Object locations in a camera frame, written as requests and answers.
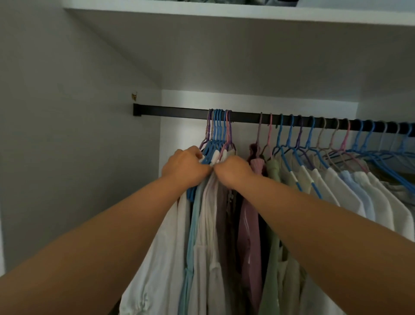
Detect person's right hand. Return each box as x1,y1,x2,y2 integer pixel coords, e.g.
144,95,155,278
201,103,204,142
214,155,255,190

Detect person's left hand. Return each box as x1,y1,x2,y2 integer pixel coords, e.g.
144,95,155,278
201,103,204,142
161,145,213,190

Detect row of coloured plastic hangers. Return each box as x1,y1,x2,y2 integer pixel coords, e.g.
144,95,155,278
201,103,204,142
186,109,415,202

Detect row of clothes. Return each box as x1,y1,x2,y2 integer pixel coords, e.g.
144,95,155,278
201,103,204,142
118,146,415,315

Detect white wardrobe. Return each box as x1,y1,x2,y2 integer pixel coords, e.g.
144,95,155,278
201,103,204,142
0,0,415,315

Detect person's left forearm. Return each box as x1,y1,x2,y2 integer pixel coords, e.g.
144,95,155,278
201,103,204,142
0,177,195,315

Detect person's right forearm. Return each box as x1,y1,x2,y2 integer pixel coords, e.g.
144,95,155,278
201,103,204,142
239,174,415,315

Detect white wardrobe shelf board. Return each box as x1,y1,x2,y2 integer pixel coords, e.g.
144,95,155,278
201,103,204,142
61,0,415,103

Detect crumpled green grey clothes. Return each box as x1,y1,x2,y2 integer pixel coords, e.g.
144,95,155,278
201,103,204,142
168,0,299,7

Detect pale blue folded quilt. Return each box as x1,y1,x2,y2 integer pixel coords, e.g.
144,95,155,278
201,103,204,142
297,0,415,13

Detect black closet rod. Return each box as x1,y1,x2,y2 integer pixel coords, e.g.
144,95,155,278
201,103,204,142
133,103,415,137

